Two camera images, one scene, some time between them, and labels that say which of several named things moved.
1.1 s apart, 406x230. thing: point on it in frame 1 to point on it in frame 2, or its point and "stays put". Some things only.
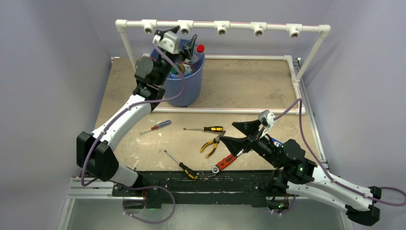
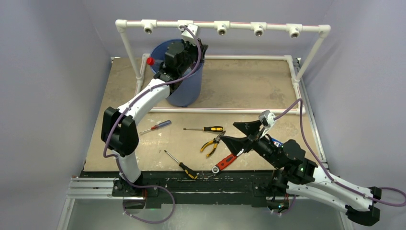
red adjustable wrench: (223, 163) stays put
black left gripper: (188, 47) to (203, 48)
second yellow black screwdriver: (208, 129) stays put
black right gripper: (234, 144) stays put
